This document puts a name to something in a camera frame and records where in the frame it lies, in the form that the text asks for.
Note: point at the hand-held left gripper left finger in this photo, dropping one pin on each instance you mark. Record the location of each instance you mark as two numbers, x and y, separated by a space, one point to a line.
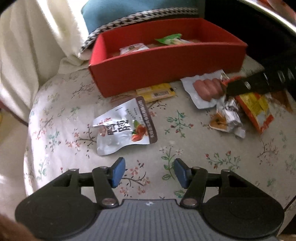
118 172

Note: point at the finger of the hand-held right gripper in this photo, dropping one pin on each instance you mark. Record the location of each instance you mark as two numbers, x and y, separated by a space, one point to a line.
242 87

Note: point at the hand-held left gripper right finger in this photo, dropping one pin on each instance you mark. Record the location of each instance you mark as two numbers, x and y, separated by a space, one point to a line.
181 172

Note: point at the red yellow snack packet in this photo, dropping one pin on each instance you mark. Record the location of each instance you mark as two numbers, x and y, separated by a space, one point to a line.
256 106

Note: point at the clear sausage packet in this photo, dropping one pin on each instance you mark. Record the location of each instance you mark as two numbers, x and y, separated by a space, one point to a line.
205 90

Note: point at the red cardboard box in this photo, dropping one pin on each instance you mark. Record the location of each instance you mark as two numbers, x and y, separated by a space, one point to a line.
161 69

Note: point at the green snack packet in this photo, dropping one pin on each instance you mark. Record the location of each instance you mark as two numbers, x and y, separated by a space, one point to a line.
171 39

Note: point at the clear brown tofu packet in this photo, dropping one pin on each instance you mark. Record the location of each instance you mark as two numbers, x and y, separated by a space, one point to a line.
134 48

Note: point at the person's left hand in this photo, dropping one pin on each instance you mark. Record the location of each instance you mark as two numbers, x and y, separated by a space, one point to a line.
11 229

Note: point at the small silver snack packet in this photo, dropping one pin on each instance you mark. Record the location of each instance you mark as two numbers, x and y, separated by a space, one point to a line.
234 122
231 107

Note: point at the small orange snack packet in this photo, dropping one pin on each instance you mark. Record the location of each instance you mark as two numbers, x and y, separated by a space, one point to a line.
218 121

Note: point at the dark coffee table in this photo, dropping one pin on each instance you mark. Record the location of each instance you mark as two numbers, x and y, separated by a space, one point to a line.
254 34

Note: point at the red plastic bag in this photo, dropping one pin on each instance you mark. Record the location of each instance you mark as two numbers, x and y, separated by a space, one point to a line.
284 7

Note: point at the floral tablecloth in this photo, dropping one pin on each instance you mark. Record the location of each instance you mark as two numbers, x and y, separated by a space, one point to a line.
69 104

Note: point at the blue sofa cover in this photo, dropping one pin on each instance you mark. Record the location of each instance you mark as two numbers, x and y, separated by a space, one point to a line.
115 11

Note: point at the white blanket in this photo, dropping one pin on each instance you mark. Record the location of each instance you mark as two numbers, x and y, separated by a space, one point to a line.
34 34

